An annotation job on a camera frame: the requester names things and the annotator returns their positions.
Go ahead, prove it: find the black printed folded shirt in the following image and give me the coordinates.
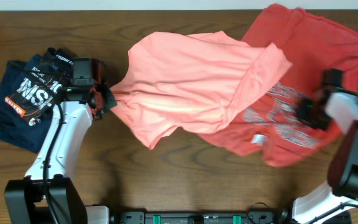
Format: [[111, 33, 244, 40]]
[[5, 47, 76, 127]]

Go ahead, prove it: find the light pink t-shirt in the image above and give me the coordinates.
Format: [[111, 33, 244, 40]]
[[111, 31, 291, 149]]

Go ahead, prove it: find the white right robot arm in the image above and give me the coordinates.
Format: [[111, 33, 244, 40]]
[[288, 90, 358, 223]]

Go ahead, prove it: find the red printed t-shirt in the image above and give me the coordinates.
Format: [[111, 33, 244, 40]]
[[203, 4, 358, 167]]

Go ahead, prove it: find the navy blue folded shirt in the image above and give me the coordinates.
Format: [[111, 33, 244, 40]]
[[0, 60, 53, 153]]

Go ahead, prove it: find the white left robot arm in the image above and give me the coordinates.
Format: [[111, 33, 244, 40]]
[[4, 84, 116, 224]]

